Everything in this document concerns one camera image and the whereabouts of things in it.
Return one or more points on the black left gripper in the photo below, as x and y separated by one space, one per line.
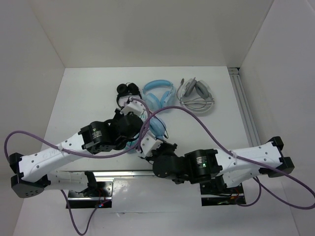
117 115

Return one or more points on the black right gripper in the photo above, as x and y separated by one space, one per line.
172 146

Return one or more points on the pink blue cat-ear headphones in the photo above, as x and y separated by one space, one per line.
157 128

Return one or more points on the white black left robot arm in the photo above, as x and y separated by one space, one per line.
40 171

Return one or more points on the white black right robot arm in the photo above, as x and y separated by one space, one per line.
224 170

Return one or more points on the teal white cat-ear headphones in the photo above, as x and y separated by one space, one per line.
132 147

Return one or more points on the small black on-ear headphones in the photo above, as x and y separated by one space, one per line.
128 89

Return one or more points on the light blue gaming headset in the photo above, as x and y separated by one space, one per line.
158 94

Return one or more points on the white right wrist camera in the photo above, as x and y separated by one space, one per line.
148 144

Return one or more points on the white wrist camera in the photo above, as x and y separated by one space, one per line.
148 144
133 105

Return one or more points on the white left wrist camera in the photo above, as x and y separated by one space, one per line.
133 105

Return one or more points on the aluminium rail front edge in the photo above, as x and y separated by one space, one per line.
130 173

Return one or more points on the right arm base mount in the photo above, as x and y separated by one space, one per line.
212 196

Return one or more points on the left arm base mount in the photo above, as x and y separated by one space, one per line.
101 197

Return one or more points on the grey white wired headset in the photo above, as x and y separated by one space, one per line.
195 95

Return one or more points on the aluminium rail right side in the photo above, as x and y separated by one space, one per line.
243 104

